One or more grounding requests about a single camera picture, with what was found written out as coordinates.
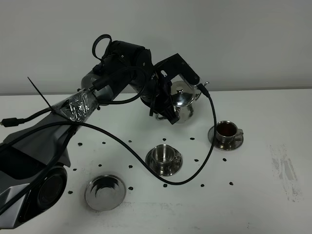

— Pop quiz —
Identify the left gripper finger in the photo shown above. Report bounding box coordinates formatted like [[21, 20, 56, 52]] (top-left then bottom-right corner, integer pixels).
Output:
[[158, 95, 179, 124]]

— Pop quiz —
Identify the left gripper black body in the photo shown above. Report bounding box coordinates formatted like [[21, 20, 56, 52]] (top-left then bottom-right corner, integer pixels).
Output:
[[141, 53, 196, 114]]

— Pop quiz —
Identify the stainless steel teapot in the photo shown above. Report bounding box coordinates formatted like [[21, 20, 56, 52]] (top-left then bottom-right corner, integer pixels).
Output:
[[171, 80, 201, 124]]

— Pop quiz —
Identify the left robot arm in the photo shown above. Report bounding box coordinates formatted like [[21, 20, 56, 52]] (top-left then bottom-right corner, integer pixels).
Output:
[[0, 40, 199, 229]]

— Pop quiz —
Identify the steel teapot coaster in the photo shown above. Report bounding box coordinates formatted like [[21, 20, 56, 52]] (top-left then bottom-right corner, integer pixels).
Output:
[[84, 174, 126, 212]]

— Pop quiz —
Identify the near steel teacup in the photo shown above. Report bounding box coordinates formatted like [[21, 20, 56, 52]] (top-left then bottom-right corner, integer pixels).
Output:
[[151, 144, 182, 167]]

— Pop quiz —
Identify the steel teacup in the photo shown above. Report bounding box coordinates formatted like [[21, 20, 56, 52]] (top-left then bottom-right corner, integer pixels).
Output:
[[216, 120, 243, 143], [151, 144, 182, 167]]

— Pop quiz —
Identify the near steel saucer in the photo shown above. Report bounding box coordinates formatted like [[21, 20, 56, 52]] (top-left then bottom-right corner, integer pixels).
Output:
[[145, 149, 183, 176]]

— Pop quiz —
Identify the steel saucer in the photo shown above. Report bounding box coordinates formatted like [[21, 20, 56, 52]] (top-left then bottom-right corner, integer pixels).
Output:
[[208, 126, 244, 151], [145, 149, 183, 176]]

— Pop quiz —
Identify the far steel teacup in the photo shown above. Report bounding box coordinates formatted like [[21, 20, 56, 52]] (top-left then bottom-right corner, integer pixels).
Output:
[[216, 120, 243, 143]]

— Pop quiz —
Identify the far steel saucer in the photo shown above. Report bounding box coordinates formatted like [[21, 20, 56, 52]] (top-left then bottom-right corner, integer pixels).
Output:
[[208, 126, 244, 151]]

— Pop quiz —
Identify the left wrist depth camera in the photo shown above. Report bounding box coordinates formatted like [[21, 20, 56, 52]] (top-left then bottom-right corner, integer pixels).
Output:
[[179, 72, 200, 89]]

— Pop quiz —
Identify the left camera black cable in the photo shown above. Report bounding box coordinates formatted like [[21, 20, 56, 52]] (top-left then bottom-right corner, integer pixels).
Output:
[[0, 34, 217, 213]]

